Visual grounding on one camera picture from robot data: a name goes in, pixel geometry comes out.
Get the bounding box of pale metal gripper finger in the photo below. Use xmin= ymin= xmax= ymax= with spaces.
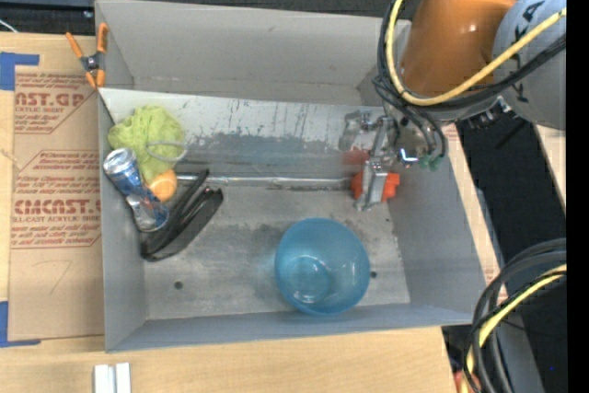
xmin=339 ymin=109 xmax=373 ymax=152
xmin=353 ymin=159 xmax=390 ymax=213

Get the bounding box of orange-red block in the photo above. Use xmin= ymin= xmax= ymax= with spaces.
xmin=351 ymin=171 xmax=401 ymax=202

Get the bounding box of clear blue plastic bowl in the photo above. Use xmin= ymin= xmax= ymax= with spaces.
xmin=273 ymin=216 xmax=372 ymax=317

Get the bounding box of grey metal bin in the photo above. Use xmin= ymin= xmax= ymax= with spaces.
xmin=94 ymin=0 xmax=489 ymax=353

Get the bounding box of orange fruit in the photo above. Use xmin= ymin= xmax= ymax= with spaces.
xmin=148 ymin=168 xmax=179 ymax=203

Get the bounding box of light green cloth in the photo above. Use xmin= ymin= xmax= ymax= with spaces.
xmin=107 ymin=104 xmax=188 ymax=183

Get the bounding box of crushed silver and blue can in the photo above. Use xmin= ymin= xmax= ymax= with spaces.
xmin=102 ymin=147 xmax=171 ymax=233

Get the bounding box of brown cardboard board, red print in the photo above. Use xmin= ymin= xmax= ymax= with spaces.
xmin=0 ymin=30 xmax=107 ymax=349

